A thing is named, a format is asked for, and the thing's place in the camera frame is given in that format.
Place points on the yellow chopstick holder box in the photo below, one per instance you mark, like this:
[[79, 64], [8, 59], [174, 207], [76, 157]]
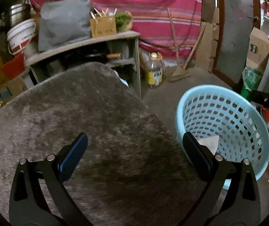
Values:
[[102, 23]]

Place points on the steel pot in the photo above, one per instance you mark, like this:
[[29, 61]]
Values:
[[19, 13]]

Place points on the cardboard box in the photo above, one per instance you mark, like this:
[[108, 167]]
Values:
[[12, 88]]

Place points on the grey fuzzy table mat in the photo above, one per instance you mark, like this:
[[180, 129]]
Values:
[[134, 172]]

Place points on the pink striped cloth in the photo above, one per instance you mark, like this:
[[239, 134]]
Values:
[[170, 27]]

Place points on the grey low cabinet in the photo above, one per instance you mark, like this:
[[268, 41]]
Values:
[[115, 51]]

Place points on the red plastic basket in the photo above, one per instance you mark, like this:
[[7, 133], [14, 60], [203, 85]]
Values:
[[14, 67]]

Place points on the light blue plastic basket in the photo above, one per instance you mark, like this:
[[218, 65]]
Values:
[[210, 110]]

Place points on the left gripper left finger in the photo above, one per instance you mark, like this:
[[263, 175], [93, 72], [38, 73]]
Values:
[[27, 204]]

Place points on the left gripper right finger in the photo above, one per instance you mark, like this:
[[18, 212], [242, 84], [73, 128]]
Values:
[[231, 195]]

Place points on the white tissue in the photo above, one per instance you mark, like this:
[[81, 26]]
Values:
[[210, 142]]

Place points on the straw broom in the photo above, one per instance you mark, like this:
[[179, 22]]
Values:
[[180, 71]]

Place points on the white plastic bucket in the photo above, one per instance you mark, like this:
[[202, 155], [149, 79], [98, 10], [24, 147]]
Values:
[[21, 35]]

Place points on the plastic oil bottle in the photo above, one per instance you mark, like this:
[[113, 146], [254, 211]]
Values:
[[154, 69]]

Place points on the grey fabric cushion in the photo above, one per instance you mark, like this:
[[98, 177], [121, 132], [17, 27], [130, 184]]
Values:
[[63, 22]]

